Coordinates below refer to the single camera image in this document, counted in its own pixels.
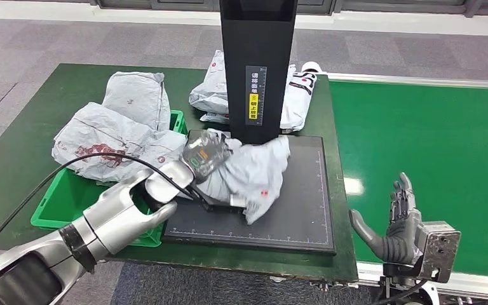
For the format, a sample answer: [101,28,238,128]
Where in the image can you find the black scanner machine column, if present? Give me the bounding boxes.
[219,0,299,146]

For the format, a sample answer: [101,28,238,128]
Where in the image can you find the white parcel bold black letters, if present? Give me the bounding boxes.
[280,65,318,133]

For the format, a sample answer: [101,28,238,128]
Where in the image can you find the flat pale grey parcel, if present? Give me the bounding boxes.
[198,111,230,124]

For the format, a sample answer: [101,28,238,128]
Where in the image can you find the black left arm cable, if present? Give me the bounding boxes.
[0,152,200,262]

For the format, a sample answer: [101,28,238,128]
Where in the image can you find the smooth white parcel red logo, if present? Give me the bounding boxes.
[195,128,292,226]

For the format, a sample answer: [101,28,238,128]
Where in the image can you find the green plastic crate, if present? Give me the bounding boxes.
[30,109,189,248]

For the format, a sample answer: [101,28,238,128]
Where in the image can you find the plain grey-white poly mailer parcel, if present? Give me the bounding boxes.
[102,71,172,132]

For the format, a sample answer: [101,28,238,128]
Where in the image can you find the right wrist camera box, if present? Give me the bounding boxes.
[414,220,463,285]

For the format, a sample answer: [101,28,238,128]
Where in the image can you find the green conveyor belt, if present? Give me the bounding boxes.
[329,79,488,279]

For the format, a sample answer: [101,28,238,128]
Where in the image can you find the white parcel red print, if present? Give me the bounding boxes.
[51,102,189,184]

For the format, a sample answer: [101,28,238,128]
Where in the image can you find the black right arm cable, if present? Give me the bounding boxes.
[374,280,428,305]

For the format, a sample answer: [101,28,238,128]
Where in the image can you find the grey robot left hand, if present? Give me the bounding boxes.
[180,129,234,184]

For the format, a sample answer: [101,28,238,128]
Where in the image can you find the black scanner machine platform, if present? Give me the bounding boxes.
[161,129,337,256]

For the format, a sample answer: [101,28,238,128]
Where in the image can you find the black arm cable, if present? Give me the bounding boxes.
[0,152,200,262]
[374,280,428,305]

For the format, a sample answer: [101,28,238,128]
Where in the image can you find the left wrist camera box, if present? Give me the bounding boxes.
[193,191,247,214]

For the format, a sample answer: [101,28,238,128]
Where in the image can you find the aluminium conveyor frame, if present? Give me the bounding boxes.
[327,72,488,303]

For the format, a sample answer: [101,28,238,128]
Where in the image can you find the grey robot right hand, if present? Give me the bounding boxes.
[348,172,424,266]

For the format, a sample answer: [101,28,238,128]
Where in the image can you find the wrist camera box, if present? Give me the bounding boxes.
[193,191,247,214]
[414,220,463,285]

